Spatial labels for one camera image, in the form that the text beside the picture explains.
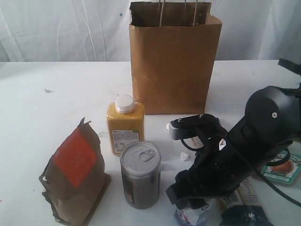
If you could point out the brown pouch with orange label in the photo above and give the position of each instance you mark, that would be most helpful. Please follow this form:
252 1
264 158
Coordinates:
74 178

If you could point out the brown paper shopping bag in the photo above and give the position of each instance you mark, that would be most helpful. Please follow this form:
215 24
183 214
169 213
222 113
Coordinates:
173 47

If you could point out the long pasta packet dark blue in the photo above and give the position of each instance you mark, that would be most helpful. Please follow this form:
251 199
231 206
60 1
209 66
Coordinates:
241 208

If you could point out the white backdrop curtain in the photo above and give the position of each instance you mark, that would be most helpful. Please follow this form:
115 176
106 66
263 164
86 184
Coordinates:
98 30

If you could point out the dark seed can pull-tab lid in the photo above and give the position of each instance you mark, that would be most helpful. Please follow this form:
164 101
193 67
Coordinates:
140 164

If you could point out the yellow grain bottle white cap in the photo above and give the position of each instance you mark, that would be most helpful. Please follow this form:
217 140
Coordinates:
125 121

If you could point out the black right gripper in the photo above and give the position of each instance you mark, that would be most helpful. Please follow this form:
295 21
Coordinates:
216 171

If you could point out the clear nut jar gold lid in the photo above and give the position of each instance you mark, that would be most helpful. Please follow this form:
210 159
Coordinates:
288 173

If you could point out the white milk carton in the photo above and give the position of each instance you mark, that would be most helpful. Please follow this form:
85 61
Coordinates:
197 217

